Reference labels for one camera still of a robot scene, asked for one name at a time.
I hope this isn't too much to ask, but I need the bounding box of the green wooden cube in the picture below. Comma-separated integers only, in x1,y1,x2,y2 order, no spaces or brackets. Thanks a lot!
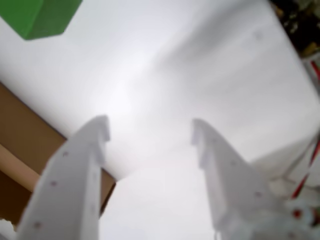
0,0,83,41

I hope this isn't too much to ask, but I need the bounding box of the brown cardboard box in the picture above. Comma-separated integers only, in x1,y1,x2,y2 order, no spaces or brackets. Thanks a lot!
0,82,117,226

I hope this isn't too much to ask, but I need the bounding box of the red servo cable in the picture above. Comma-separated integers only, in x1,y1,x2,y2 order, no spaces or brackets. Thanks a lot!
291,58,320,201

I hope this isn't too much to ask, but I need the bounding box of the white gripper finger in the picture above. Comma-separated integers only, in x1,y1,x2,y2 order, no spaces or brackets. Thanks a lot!
190,118,285,240
15,114,111,240

